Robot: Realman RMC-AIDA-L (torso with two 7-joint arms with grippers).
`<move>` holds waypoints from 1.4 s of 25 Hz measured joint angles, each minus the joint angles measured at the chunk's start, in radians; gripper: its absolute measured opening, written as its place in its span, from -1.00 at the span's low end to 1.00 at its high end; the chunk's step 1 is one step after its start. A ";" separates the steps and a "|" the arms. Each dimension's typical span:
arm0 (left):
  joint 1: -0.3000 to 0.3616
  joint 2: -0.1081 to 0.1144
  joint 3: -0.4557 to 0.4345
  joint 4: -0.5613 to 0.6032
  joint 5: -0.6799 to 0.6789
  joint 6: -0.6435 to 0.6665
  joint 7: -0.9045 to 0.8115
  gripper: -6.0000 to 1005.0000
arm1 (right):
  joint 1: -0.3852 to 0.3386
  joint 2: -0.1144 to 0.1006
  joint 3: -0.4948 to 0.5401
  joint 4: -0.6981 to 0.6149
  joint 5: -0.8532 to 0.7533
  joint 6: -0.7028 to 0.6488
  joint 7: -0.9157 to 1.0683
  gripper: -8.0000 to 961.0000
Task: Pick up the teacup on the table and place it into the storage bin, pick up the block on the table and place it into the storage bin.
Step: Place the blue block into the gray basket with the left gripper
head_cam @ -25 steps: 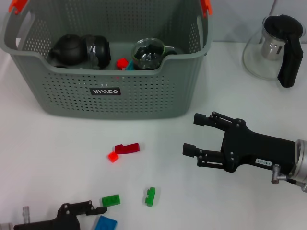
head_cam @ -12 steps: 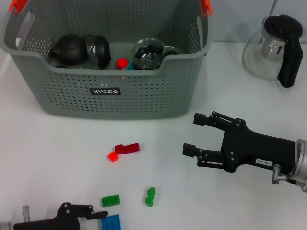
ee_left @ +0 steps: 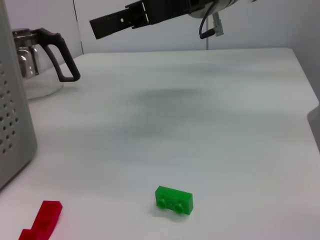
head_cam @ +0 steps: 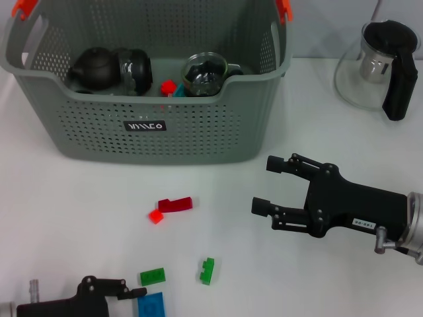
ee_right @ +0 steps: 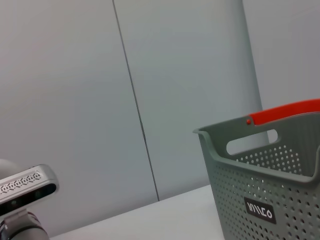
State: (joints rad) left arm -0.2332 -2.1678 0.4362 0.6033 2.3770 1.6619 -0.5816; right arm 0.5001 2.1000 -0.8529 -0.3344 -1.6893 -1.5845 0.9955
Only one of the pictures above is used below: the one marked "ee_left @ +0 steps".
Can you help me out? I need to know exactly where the green stepped toy brick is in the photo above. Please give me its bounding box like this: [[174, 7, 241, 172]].
[[154, 185, 195, 216]]

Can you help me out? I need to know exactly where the glass carafe black handle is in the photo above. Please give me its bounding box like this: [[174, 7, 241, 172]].
[[11, 27, 81, 100]]

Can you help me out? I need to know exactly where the right gripper plug cable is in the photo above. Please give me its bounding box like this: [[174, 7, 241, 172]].
[[198, 0, 225, 40]]

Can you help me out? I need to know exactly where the grey perforated storage basket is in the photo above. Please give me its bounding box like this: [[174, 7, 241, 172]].
[[0, 0, 38, 192]]

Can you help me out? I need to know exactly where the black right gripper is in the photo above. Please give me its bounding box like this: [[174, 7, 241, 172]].
[[89, 0, 191, 40]]

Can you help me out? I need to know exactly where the dark red toy brick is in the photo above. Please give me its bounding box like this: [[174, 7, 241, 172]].
[[18, 199, 63, 240]]

